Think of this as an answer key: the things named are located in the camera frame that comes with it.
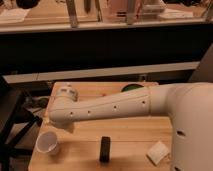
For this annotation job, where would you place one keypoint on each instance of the black chair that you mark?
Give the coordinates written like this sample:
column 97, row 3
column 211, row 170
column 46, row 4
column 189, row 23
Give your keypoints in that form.
column 13, row 112

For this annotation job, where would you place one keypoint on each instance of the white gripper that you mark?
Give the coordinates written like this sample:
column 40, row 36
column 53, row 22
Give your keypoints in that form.
column 67, row 126

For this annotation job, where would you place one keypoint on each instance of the black remote control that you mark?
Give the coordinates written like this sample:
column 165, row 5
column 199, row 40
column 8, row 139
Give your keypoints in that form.
column 104, row 156

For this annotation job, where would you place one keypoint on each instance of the green ceramic bowl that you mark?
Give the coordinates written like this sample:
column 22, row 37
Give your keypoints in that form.
column 131, row 87

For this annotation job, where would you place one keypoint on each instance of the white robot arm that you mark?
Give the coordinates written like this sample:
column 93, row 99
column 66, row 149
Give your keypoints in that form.
column 189, row 107

